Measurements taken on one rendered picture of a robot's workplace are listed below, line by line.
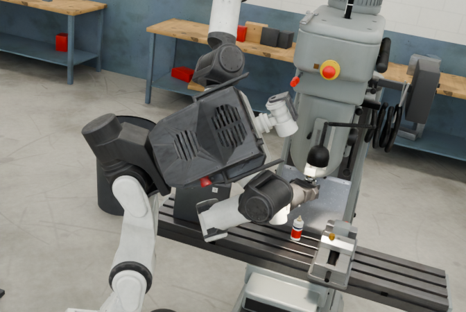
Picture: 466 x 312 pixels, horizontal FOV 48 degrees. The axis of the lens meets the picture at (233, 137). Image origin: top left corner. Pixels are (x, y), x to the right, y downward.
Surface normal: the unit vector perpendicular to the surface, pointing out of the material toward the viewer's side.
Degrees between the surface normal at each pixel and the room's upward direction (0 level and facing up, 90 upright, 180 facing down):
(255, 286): 0
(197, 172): 74
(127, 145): 90
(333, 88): 90
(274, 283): 0
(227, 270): 0
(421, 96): 90
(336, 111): 90
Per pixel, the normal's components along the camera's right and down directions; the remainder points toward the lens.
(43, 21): -0.29, 0.34
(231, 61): 0.47, -0.08
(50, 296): 0.14, -0.91
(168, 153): -0.40, 0.03
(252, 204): -0.51, 0.26
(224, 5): 0.00, -0.17
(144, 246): 0.03, 0.40
